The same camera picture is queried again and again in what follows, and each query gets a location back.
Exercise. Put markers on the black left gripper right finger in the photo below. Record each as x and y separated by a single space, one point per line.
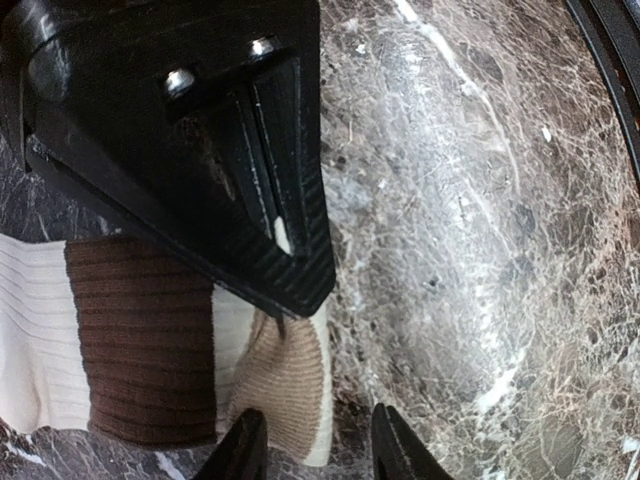
398 453

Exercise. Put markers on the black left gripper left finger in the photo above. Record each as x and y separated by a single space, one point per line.
242 453

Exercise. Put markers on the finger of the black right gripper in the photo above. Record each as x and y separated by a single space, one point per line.
195 124

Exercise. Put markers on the beige and brown sock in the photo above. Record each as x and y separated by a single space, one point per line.
114 336

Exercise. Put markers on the black front rail frame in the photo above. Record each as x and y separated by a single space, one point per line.
611 32

